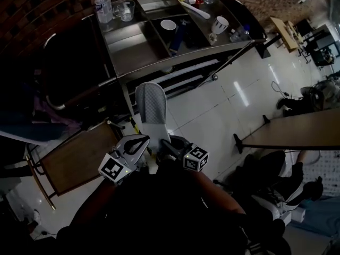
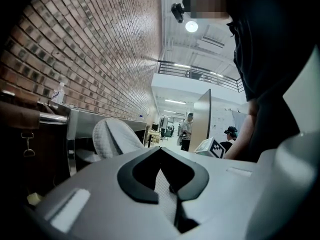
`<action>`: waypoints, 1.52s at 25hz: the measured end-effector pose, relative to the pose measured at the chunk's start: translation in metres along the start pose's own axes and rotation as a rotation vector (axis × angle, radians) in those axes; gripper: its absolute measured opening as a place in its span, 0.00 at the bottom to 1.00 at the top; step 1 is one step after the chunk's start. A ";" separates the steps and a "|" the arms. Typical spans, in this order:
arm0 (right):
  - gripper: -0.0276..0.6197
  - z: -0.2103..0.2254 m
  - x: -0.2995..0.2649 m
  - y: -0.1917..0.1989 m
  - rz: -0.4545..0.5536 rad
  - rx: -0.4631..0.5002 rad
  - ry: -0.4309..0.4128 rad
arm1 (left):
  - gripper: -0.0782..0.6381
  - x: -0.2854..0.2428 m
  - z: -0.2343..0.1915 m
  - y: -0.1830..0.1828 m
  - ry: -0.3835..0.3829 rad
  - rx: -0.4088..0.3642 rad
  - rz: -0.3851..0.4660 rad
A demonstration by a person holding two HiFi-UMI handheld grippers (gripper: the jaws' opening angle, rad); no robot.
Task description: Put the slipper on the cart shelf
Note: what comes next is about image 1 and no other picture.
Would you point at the purple garment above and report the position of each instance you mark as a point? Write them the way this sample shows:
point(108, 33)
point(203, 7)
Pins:
point(58, 115)

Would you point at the white dotted mat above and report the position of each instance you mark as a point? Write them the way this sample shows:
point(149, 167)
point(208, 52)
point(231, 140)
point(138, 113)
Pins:
point(326, 169)

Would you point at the black metal stand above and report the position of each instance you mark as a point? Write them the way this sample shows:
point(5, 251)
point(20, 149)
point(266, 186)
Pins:
point(264, 52)

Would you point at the light wooden desks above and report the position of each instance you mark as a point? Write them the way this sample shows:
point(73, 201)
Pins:
point(285, 33)

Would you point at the clear glass cup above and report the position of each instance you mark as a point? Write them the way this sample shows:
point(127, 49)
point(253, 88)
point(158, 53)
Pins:
point(124, 10)

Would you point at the white long plastic spoon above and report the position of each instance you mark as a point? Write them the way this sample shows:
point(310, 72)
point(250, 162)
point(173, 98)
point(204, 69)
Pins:
point(196, 10)

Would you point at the white round bowl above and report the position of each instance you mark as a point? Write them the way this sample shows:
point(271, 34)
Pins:
point(168, 25)

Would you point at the white striped mug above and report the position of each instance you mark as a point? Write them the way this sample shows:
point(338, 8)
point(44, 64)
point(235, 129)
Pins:
point(219, 25)

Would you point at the brown wooden table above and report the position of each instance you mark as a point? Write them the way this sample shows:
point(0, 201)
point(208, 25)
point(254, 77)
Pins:
point(297, 131)

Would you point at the small crumpled wrapper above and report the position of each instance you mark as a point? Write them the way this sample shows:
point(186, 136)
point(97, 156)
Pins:
point(213, 37)

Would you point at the white and black machine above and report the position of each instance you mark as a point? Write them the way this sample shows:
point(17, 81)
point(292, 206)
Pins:
point(276, 185)

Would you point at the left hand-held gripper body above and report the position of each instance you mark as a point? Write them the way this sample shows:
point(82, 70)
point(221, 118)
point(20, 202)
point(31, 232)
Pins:
point(112, 169)

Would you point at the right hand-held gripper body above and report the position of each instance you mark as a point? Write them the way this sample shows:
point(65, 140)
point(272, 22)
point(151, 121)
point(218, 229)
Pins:
point(195, 158)

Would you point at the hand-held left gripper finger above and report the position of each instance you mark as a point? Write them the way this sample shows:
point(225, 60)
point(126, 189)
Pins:
point(120, 147)
point(139, 154)

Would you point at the blue cylindrical tube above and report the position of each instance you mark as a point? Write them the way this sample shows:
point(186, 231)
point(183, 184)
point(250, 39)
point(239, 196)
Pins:
point(178, 37)

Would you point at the person's left forearm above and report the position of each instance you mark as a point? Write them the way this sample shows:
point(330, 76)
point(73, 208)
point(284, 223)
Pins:
point(93, 203)

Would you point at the person in black clothes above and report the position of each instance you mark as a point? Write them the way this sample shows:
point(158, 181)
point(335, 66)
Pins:
point(164, 214)

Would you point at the stainless steel kitchen cart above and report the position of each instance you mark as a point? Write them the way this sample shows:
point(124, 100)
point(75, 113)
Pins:
point(132, 46)

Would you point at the clear water bottle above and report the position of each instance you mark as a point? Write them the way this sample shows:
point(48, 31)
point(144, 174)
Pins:
point(104, 8)

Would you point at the clear bottle blue cap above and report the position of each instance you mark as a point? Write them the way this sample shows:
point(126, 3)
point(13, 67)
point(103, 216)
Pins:
point(239, 34)

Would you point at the black office desks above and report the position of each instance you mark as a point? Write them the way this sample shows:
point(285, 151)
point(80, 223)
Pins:
point(321, 41)

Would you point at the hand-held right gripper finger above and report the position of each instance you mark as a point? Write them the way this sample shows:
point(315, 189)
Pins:
point(183, 143)
point(168, 149)

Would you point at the person's right forearm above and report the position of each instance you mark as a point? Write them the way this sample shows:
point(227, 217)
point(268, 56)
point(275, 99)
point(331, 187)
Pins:
point(217, 193)

